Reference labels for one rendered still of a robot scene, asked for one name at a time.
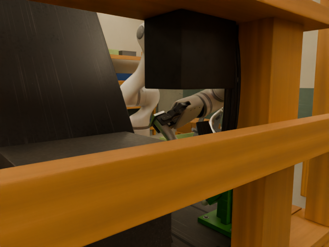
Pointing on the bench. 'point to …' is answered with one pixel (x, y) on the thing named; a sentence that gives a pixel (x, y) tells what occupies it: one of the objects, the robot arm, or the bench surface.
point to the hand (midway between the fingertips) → (162, 123)
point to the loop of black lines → (229, 119)
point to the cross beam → (144, 181)
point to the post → (269, 95)
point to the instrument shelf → (210, 9)
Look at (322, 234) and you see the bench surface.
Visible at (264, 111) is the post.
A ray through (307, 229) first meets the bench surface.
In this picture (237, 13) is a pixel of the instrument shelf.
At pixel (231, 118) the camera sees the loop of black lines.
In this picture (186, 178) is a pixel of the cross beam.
